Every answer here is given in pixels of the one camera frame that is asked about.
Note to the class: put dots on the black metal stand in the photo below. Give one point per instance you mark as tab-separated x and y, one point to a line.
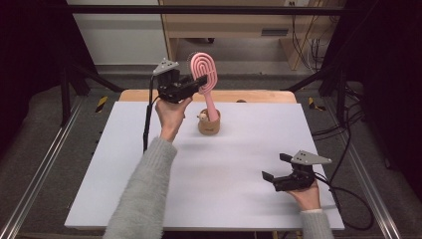
65	99
340	93

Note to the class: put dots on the person's right hand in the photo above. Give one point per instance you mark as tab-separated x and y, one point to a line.
307	199

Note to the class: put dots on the white foam board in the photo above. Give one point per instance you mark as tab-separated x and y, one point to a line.
215	179

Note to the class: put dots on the brown cup with animal figure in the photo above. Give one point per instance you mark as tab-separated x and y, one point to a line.
209	127

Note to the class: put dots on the light wooden desk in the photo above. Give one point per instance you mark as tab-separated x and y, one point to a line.
239	23

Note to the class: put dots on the person's left hand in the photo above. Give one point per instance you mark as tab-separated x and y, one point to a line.
170	116

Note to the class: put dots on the pink hairbrush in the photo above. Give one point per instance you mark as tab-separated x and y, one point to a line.
205	66

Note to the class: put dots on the black horizontal frame bar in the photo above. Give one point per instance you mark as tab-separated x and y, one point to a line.
199	10

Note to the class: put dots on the wooden table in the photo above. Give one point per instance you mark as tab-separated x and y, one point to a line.
258	96

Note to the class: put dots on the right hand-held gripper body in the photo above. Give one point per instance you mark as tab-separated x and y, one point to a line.
295	182

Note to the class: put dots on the white cabinet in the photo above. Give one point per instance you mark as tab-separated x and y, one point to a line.
122	40

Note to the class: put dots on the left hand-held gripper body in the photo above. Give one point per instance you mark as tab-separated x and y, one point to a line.
170	88

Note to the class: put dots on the black curtain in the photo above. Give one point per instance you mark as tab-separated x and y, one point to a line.
391	83
30	66

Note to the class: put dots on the aluminium floor rail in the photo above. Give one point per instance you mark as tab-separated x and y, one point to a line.
40	172
368	186

